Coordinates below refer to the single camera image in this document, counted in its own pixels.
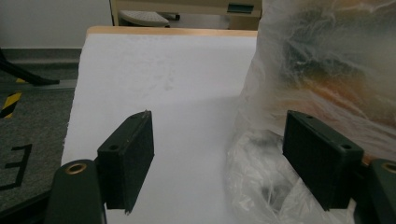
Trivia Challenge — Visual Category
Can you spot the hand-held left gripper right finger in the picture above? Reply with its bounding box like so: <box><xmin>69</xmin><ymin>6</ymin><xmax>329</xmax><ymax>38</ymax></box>
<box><xmin>281</xmin><ymin>109</ymin><xmax>365</xmax><ymax>213</ymax></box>

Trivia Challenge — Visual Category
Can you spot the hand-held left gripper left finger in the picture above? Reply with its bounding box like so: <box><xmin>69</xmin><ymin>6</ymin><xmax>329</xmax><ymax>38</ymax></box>
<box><xmin>97</xmin><ymin>109</ymin><xmax>155</xmax><ymax>216</ymax></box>

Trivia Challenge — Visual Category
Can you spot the clear plastic bag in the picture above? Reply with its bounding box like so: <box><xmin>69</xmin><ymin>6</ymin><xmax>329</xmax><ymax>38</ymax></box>
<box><xmin>224</xmin><ymin>0</ymin><xmax>396</xmax><ymax>224</ymax></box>

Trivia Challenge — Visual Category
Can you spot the black and yellow chips bag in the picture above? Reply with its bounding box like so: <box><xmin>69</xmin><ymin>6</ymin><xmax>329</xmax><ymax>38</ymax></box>
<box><xmin>279</xmin><ymin>6</ymin><xmax>396</xmax><ymax>125</ymax></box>

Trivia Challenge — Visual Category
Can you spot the black stand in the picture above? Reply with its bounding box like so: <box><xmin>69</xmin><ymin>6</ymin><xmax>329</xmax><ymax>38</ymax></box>
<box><xmin>0</xmin><ymin>48</ymin><xmax>60</xmax><ymax>87</ymax></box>

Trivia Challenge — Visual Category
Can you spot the grey footrest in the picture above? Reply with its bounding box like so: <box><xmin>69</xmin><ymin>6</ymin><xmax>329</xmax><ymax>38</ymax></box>
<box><xmin>119</xmin><ymin>9</ymin><xmax>171</xmax><ymax>28</ymax></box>

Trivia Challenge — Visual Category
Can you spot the beige wooden desk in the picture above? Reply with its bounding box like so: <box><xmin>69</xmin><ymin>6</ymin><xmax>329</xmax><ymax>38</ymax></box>
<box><xmin>109</xmin><ymin>0</ymin><xmax>263</xmax><ymax>31</ymax></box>

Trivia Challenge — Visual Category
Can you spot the aluminium floor rail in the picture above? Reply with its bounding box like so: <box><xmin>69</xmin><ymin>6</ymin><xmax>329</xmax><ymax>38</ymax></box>
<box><xmin>0</xmin><ymin>78</ymin><xmax>78</xmax><ymax>93</ymax></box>

